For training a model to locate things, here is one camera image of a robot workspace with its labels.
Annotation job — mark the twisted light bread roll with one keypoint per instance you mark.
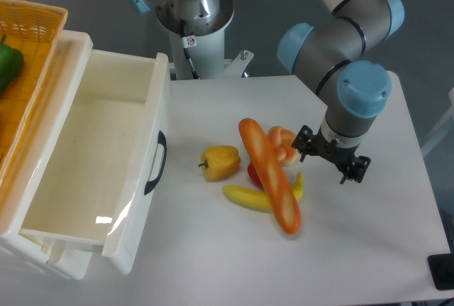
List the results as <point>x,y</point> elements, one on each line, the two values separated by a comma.
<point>281,140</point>

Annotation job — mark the orange woven basket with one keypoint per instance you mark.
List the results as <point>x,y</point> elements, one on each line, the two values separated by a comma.
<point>34,29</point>

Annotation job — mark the white mounting bracket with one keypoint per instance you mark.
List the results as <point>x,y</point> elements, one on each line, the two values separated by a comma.
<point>238,67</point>

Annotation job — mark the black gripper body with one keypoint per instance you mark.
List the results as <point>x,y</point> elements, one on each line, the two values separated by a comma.
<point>317,145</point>

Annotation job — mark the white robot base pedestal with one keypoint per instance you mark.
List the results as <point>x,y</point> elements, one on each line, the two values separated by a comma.
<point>196,29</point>

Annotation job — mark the long orange baguette bread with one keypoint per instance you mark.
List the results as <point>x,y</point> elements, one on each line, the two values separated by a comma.
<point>274,181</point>

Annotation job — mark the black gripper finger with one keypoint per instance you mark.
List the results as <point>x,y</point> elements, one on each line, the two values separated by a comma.
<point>304,143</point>
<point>354,169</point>

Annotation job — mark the green bell pepper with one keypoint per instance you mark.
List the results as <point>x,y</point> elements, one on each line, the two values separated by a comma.
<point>12,61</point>

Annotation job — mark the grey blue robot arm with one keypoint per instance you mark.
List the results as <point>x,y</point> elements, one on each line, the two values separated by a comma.
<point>328,61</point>

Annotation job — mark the white plastic drawer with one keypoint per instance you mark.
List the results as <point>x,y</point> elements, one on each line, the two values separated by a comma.
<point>90,200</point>

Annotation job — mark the yellow banana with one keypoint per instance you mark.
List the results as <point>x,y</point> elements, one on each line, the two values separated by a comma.
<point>257,199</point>

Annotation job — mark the yellow bell pepper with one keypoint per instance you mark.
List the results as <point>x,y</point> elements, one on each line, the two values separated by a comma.
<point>219,162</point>

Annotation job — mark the black box at edge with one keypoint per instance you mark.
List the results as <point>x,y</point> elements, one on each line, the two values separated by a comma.
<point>441,268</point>

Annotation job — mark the black drawer handle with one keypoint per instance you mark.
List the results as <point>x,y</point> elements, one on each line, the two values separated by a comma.
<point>158,164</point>

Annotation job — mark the red bell pepper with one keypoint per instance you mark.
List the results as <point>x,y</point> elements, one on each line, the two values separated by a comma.
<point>253,175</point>

